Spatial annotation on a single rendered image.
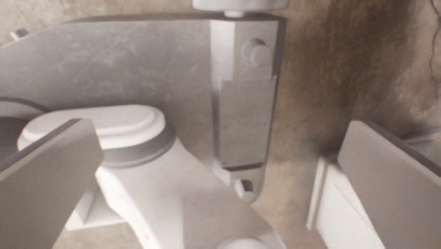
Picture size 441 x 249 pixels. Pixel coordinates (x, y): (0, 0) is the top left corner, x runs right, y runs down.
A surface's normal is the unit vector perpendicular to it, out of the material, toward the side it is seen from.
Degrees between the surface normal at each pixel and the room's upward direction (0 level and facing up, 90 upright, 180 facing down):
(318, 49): 0
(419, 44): 0
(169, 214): 90
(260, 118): 0
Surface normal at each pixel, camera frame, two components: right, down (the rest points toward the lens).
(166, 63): 0.18, 0.51
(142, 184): 0.00, -0.85
